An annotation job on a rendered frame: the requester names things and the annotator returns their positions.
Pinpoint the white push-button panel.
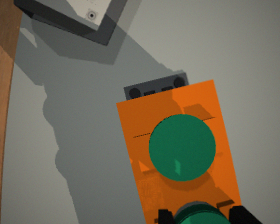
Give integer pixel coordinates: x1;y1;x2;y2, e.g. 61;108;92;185
14;0;127;46

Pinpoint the orange rectangular plate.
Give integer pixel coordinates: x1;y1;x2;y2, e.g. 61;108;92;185
116;80;242;224

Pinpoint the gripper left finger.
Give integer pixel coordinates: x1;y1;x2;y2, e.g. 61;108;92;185
158;209;175;224

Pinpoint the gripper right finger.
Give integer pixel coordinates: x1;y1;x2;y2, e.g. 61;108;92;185
229;205;262;224

